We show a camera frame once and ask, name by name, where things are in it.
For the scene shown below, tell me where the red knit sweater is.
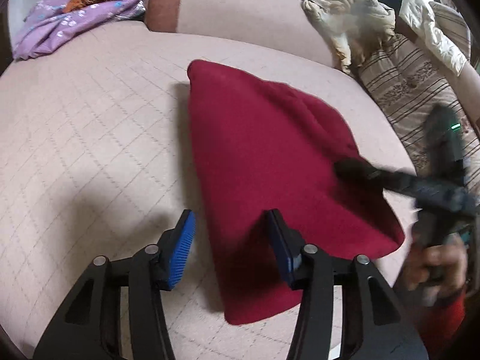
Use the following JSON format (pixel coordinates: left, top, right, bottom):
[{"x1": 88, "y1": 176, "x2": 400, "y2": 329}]
[{"x1": 187, "y1": 60, "x2": 404, "y2": 325}]

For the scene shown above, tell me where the person's right hand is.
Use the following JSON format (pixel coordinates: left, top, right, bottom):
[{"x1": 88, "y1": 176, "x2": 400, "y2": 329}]
[{"x1": 395, "y1": 233, "x2": 468, "y2": 306}]

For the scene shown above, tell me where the striped brown cushion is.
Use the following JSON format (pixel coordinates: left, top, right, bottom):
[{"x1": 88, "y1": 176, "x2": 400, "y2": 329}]
[{"x1": 358, "y1": 2, "x2": 479, "y2": 194}]

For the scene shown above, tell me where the beige floral blanket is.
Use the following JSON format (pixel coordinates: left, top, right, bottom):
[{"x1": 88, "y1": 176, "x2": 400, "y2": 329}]
[{"x1": 302, "y1": 0, "x2": 395, "y2": 75}]

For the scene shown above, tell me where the white jacket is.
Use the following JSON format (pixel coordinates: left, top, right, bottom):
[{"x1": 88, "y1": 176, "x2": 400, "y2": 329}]
[{"x1": 399, "y1": 0, "x2": 467, "y2": 77}]

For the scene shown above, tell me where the pink rolled quilt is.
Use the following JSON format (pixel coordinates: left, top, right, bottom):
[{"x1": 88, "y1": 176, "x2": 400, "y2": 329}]
[{"x1": 145, "y1": 0, "x2": 340, "y2": 68}]

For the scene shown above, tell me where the purple floral cloth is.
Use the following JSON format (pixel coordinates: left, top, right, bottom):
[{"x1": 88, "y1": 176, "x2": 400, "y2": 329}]
[{"x1": 12, "y1": 0, "x2": 146, "y2": 60}]

